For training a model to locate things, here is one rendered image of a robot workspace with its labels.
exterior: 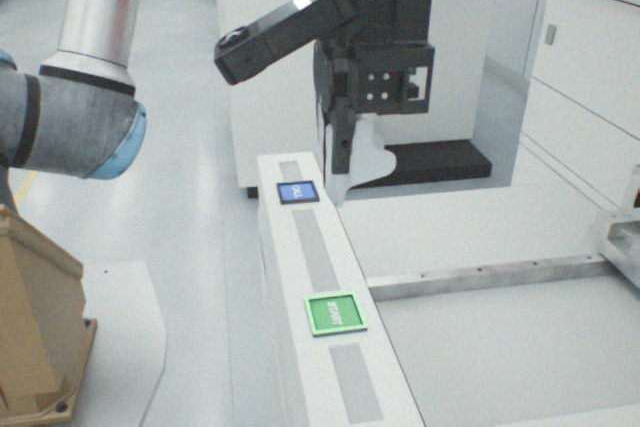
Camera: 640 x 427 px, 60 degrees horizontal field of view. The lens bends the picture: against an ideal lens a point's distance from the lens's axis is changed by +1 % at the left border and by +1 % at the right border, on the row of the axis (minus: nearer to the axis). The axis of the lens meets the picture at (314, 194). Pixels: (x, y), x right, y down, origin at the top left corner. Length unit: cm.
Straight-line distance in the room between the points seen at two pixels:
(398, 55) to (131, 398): 51
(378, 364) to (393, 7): 32
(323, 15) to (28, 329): 43
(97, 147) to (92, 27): 15
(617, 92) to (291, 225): 64
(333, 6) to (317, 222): 38
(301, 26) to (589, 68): 82
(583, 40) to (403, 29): 77
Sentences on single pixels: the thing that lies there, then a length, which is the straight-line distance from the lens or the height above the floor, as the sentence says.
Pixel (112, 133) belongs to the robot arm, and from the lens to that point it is 74.
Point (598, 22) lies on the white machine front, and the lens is 116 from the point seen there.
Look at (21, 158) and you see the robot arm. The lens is 74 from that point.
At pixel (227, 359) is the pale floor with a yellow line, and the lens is 190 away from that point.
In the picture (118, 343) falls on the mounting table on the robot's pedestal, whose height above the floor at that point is 82.
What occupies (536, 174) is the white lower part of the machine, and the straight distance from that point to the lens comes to 133.
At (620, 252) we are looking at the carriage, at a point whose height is 88.
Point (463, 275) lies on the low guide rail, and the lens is 85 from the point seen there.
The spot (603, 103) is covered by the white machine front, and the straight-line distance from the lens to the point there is 114.
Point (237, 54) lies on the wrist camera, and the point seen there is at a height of 124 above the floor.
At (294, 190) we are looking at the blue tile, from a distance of 80.
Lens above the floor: 135
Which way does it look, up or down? 30 degrees down
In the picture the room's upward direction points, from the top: straight up
